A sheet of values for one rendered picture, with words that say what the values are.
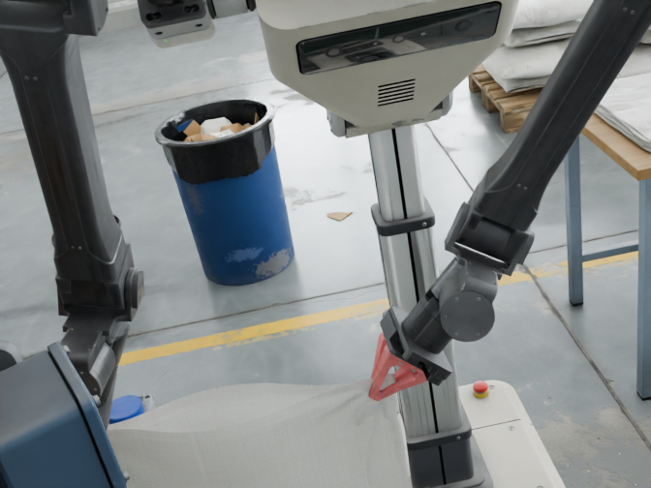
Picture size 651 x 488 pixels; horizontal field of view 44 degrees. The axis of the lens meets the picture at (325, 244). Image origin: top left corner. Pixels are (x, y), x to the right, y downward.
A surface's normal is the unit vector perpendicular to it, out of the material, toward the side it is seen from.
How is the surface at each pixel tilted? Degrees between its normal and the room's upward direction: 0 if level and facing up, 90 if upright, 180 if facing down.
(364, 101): 130
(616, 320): 0
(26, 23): 26
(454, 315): 77
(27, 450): 90
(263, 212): 93
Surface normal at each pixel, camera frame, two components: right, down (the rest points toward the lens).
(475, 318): -0.12, 0.28
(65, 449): 0.50, 0.33
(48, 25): 0.07, -0.63
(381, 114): 0.19, 0.90
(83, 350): 0.08, -0.86
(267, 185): 0.84, 0.16
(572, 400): -0.17, -0.87
